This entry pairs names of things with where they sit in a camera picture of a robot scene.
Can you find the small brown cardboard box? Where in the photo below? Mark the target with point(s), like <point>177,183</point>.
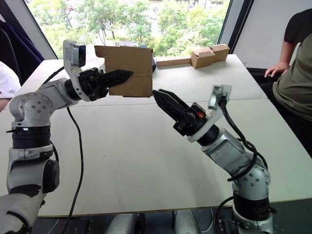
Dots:
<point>131,63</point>

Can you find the person in black shirt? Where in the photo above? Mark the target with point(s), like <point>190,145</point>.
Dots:
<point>297,26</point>

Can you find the folded brown cardboard box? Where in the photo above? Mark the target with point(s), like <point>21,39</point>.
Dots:
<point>207,57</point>

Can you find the silver rounded robot leg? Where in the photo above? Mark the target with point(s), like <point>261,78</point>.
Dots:
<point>186,224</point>
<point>123,225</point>

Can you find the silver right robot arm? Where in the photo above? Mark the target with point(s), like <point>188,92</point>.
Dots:
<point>229,151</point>

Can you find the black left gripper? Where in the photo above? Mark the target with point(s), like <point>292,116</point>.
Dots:
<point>89,84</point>

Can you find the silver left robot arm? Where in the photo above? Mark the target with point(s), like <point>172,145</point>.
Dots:
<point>34,107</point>

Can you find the bystander bare forearm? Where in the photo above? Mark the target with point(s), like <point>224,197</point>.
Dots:
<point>289,53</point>

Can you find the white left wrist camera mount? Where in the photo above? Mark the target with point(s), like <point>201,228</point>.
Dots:
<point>70,56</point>

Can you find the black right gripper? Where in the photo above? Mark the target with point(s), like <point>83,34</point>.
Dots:
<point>192,120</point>

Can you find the bystander bare hand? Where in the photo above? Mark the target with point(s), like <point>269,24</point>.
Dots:
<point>278,68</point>

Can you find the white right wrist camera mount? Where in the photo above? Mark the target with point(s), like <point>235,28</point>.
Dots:
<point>213,117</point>

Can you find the person in olive shirt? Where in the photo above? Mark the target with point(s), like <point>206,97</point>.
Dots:
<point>297,87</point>

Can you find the small dark object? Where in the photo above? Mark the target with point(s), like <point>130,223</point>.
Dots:
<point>154,65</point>

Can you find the person in white shirt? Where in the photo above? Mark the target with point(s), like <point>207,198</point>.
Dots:
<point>8,80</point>

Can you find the black table leg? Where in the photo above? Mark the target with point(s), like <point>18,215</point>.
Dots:
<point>142,224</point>

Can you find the flat brown cardboard strip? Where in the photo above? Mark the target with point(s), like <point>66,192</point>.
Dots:
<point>173,61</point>

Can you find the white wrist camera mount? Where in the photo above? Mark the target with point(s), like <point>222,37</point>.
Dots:
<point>213,117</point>
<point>70,56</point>

